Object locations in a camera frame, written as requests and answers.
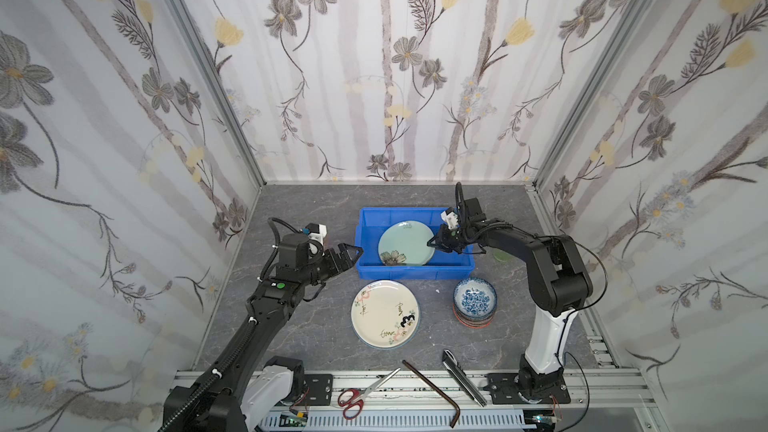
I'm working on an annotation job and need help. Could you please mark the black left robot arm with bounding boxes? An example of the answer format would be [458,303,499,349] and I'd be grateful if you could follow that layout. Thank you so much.
[159,232,364,431]

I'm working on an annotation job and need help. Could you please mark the dark bent metal bar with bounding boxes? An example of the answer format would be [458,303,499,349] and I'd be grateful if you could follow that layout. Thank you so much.
[401,359,461,429]

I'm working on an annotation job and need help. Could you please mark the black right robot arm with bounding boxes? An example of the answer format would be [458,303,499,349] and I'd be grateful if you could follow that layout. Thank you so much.
[427,187,594,403]

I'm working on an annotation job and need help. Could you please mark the aluminium front rail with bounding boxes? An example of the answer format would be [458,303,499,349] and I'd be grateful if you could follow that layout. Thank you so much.
[161,368,661,415]

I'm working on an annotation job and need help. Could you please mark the white slotted cable duct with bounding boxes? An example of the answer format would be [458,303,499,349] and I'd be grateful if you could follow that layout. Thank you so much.
[258,410,536,431]

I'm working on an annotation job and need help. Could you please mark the green floral plate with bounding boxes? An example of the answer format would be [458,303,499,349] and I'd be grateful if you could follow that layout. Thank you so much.
[378,220,435,266]

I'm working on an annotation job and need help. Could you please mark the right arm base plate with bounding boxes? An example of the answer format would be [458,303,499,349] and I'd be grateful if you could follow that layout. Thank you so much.
[482,371,571,406]

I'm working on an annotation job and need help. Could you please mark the red handled scissors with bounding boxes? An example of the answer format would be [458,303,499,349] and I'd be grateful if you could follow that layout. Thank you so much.
[337,368,401,421]

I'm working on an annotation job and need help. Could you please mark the green glass cup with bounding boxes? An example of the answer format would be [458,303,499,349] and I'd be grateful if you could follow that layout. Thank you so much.
[492,249,514,263]

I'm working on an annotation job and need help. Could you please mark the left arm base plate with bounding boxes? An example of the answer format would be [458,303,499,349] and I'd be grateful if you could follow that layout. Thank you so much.
[290,374,334,408]

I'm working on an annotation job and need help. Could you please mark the blue patterned bowl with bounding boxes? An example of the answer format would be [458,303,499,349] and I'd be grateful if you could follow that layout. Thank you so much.
[453,277,498,321]

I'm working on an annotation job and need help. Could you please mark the red rimmed bowl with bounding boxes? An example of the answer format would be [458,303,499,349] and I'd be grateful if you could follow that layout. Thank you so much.
[452,306,495,329]

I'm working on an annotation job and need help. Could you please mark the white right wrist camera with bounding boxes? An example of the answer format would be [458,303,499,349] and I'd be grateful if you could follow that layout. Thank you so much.
[441,208,460,230]

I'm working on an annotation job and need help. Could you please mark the blue plastic bin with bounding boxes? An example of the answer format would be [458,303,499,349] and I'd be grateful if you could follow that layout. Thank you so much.
[355,207,475,281]

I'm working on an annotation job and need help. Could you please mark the cream painted plate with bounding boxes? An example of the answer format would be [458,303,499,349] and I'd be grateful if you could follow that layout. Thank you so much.
[350,280,422,350]

